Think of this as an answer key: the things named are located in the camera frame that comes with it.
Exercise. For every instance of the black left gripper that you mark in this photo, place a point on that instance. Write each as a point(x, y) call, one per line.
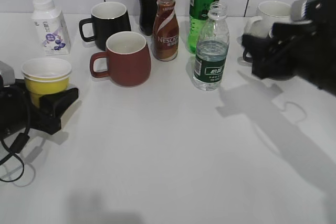
point(17, 108)

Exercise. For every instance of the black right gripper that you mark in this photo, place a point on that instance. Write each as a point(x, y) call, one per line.
point(307, 51)

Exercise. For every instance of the yellow paper cup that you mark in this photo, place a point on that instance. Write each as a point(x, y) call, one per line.
point(44, 76)

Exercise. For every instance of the clear water bottle green label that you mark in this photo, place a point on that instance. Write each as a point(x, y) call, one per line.
point(212, 49)

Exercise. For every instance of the dark grey ceramic mug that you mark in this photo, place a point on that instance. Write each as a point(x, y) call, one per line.
point(247, 58)

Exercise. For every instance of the white ceramic mug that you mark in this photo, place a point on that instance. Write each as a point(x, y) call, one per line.
point(268, 13)

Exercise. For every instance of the white yogurt carton bottle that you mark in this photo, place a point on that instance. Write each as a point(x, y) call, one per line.
point(51, 28)

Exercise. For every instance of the red-brown ceramic mug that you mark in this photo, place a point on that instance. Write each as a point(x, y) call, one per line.
point(128, 59)

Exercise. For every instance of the brown Nescafe coffee bottle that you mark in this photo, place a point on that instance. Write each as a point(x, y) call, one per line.
point(165, 31)

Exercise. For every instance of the black ceramic mug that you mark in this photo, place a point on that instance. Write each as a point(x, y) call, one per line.
point(107, 18)

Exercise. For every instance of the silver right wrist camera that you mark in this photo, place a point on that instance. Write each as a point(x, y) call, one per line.
point(315, 10)

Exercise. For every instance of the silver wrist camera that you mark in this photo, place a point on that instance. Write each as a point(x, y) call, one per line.
point(315, 10)
point(7, 75)

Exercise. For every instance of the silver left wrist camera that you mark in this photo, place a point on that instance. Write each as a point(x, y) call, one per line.
point(7, 75)

